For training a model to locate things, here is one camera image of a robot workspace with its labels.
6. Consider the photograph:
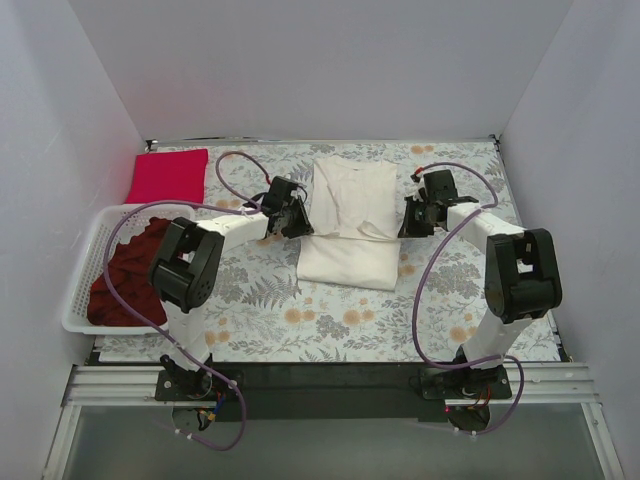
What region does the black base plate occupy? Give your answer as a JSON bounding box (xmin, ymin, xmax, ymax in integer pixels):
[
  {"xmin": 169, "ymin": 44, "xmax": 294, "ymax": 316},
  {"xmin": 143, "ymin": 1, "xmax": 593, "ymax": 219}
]
[{"xmin": 155, "ymin": 359, "xmax": 512, "ymax": 423}]

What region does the dark red t shirt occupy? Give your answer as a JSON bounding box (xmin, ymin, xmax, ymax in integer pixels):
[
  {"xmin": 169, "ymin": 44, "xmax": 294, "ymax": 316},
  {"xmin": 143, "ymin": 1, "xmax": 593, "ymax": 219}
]
[{"xmin": 87, "ymin": 217, "xmax": 170, "ymax": 327}]

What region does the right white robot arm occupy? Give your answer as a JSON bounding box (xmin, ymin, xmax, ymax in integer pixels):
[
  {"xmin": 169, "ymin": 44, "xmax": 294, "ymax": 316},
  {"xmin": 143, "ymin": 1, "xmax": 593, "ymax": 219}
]
[{"xmin": 398, "ymin": 162, "xmax": 563, "ymax": 398}]

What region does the white t shirt red print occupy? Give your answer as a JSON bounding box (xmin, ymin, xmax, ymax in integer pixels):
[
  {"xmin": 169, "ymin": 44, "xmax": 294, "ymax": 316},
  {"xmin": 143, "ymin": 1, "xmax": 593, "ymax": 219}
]
[{"xmin": 297, "ymin": 156, "xmax": 400, "ymax": 291}]

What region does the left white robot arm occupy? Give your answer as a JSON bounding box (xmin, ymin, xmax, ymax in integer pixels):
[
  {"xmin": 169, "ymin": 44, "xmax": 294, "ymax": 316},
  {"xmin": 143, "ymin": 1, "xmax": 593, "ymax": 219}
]
[{"xmin": 149, "ymin": 176, "xmax": 313, "ymax": 400}]

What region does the aluminium frame rail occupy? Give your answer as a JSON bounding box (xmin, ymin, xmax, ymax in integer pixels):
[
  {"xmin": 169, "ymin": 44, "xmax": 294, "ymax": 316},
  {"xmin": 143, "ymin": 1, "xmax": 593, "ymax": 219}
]
[{"xmin": 62, "ymin": 362, "xmax": 601, "ymax": 407}]

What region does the folded pink t shirt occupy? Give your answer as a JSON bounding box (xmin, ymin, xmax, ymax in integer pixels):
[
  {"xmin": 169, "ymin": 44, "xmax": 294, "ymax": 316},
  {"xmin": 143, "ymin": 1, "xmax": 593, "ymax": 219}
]
[{"xmin": 125, "ymin": 149, "xmax": 208, "ymax": 204}]

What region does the white plastic basket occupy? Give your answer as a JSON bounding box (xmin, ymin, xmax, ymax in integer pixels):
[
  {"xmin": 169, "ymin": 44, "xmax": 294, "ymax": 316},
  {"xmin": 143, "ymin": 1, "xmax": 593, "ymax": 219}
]
[{"xmin": 61, "ymin": 204, "xmax": 195, "ymax": 336}]

